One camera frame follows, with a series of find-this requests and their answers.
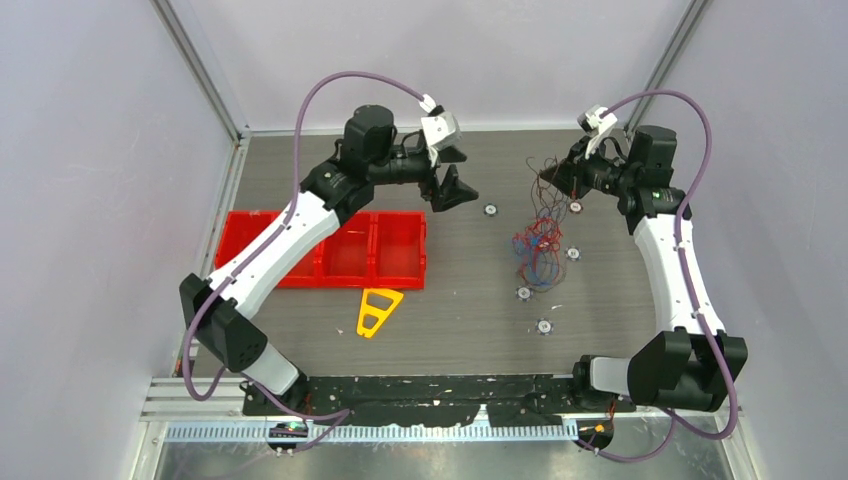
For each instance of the poker chip lower middle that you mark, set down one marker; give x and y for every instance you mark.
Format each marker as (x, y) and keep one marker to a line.
(524, 293)

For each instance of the poker chip bottom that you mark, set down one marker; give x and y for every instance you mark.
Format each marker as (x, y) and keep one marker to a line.
(544, 326)

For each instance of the poker chip right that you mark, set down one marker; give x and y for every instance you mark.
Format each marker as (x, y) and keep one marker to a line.
(573, 253)

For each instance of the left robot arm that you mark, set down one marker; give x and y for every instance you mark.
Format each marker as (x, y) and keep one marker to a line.
(218, 309)

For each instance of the aluminium front rail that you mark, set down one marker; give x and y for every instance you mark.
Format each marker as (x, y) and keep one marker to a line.
(239, 412)

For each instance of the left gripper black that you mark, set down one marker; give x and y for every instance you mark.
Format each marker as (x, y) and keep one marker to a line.
(451, 193)

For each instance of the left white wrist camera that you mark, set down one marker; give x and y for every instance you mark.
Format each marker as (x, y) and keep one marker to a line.
(440, 128)

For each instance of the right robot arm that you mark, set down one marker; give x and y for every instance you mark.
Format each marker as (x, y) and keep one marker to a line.
(692, 363)

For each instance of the red four-compartment bin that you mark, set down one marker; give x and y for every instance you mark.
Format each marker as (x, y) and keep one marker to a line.
(383, 249)

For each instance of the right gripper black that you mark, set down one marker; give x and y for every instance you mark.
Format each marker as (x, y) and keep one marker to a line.
(571, 177)

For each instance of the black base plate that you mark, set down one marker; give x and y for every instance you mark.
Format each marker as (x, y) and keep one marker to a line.
(445, 401)

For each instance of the poker chip top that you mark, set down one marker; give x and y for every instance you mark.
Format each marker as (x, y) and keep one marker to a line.
(490, 210)

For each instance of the yellow triangular plastic frame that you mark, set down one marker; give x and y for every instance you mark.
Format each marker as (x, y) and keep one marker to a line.
(376, 306)

